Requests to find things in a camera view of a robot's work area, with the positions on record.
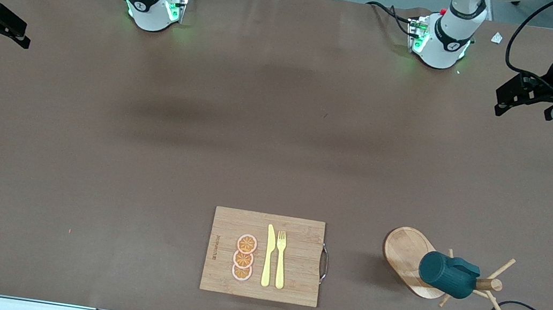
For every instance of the brown table cover sheet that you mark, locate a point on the brown table cover sheet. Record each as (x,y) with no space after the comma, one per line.
(89,177)

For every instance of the bamboo cutting board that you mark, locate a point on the bamboo cutting board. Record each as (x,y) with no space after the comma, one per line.
(298,266)

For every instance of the wooden mug rack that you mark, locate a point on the wooden mug rack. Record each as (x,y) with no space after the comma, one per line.
(404,248)

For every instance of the teal cup with tan inside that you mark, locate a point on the teal cup with tan inside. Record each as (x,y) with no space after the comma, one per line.
(446,276)

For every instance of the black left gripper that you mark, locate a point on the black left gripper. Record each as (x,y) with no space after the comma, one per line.
(549,86)

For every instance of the white paper scrap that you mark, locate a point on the white paper scrap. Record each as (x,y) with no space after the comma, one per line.
(497,38)

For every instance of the toy orange slice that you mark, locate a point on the toy orange slice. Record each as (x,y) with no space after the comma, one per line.
(247,243)

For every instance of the yellow plastic fork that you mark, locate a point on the yellow plastic fork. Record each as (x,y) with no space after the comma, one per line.
(280,264)

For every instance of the yellow plastic knife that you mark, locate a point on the yellow plastic knife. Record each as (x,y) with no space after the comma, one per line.
(268,256)

